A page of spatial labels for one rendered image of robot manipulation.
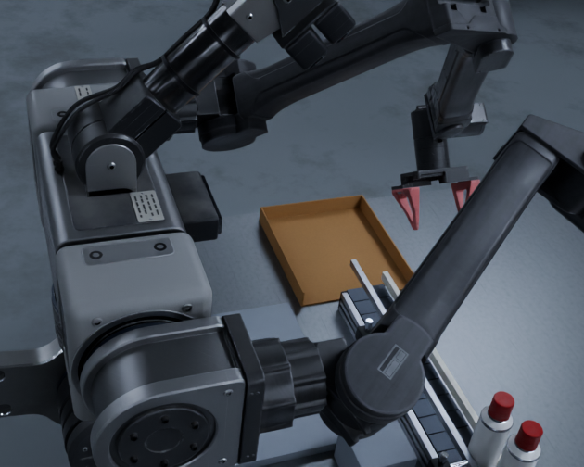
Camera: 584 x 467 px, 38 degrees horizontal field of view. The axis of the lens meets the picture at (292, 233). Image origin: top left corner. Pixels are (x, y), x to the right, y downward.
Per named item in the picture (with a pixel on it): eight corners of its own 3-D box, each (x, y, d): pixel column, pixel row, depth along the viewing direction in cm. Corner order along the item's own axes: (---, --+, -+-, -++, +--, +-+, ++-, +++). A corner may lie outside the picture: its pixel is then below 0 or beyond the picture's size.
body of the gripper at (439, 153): (470, 176, 146) (464, 133, 146) (417, 182, 142) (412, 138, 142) (450, 179, 152) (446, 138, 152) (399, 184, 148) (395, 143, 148)
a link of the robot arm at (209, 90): (180, 78, 113) (186, 116, 112) (252, 73, 116) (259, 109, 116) (170, 102, 122) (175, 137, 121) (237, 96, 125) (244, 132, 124)
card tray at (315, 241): (412, 288, 185) (415, 274, 183) (300, 307, 177) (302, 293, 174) (360, 207, 207) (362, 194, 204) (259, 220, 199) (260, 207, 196)
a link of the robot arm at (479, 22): (459, -60, 93) (478, 24, 91) (509, -28, 104) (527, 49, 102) (177, 81, 119) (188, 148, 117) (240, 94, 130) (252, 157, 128)
